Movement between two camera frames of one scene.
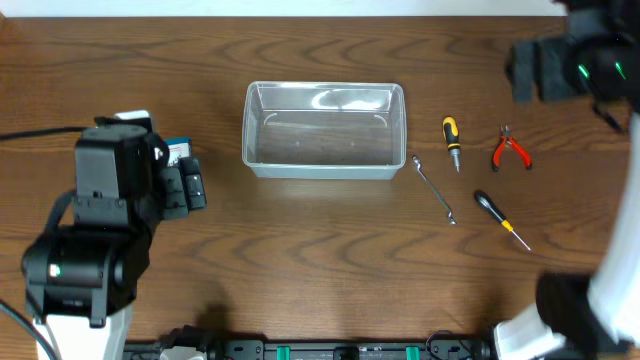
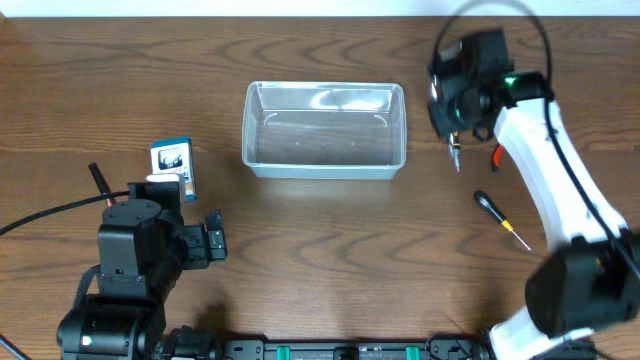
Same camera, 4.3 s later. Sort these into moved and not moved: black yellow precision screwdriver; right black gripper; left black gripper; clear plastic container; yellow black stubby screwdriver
Moved: right black gripper; left black gripper
Not moved: clear plastic container; yellow black stubby screwdriver; black yellow precision screwdriver
